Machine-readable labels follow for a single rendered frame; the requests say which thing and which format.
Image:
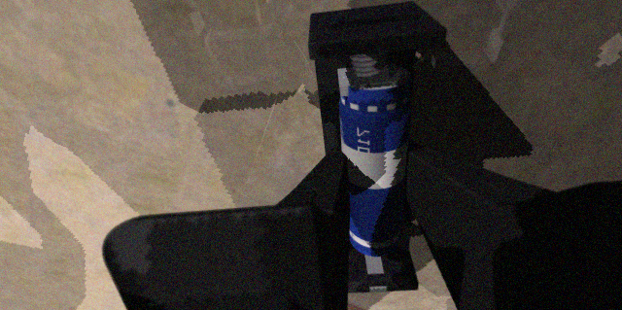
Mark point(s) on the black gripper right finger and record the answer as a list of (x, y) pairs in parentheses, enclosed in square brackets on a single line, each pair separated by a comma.
[(503, 244)]

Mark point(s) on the blue and white battery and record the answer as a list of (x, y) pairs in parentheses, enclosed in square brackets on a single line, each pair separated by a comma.
[(374, 128)]

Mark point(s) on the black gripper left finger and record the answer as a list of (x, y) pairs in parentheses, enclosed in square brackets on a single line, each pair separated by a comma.
[(297, 249)]

